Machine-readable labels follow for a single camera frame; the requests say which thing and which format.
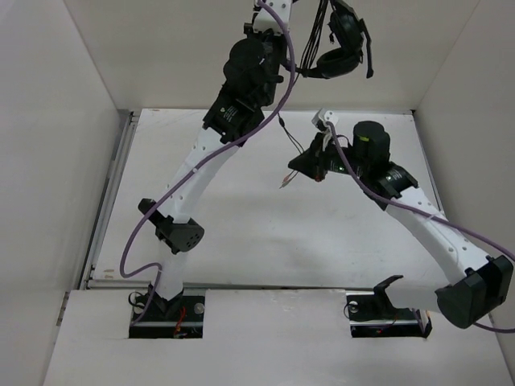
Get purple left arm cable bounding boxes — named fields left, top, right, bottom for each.
left=119, top=0, right=299, bottom=322

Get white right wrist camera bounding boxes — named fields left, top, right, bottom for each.
left=311, top=108, right=339, bottom=138

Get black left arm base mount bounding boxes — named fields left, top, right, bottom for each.
left=128, top=289, right=206, bottom=339

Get black headphone cable with plugs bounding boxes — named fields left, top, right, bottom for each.
left=277, top=0, right=335, bottom=190

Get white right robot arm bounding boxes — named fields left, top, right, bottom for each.
left=288, top=118, right=514, bottom=329

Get white front cover board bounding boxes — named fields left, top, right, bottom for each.
left=44, top=289, right=512, bottom=385

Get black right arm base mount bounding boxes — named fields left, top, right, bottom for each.
left=344, top=291, right=433, bottom=339

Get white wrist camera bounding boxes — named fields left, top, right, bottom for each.
left=251, top=0, right=295, bottom=35
left=311, top=108, right=339, bottom=138

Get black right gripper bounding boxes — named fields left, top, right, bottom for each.
left=288, top=131, right=369, bottom=182

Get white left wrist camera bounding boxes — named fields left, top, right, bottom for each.
left=251, top=0, right=295, bottom=35

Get black over-ear headphones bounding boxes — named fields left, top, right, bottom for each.
left=295, top=1, right=374, bottom=80

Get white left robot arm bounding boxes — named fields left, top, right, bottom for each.
left=138, top=22, right=294, bottom=319

